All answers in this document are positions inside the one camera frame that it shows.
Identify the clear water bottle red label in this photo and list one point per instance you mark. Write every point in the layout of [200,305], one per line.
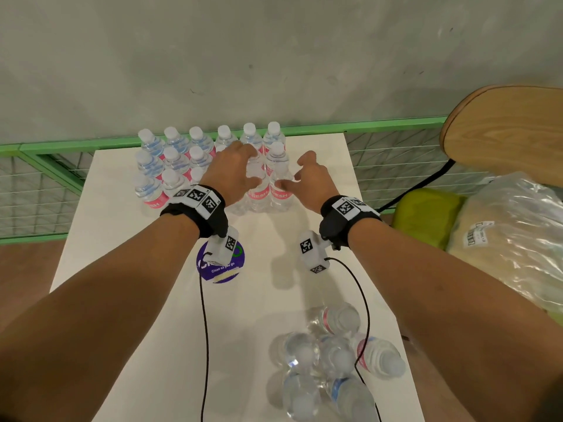
[281,196]
[259,195]

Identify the tidy grid of water bottles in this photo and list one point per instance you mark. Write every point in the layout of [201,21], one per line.
[176,162]

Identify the person's right forearm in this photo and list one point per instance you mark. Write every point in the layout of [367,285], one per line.
[462,320]

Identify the white table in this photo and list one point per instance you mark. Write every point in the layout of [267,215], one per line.
[264,281]

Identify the green framed mesh fence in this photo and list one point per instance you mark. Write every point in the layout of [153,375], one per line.
[35,202]

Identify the person's right hand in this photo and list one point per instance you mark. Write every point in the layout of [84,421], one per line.
[316,184]

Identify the person's left hand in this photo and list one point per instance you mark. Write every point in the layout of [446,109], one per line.
[228,171]

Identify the purple round sticker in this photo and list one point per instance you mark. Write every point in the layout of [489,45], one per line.
[206,271]

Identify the green chair wooden backrest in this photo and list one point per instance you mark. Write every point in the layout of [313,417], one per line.
[506,127]

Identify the person's left forearm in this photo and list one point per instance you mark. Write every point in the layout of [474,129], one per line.
[97,320]

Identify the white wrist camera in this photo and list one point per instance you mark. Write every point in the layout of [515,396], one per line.
[220,252]
[314,259]

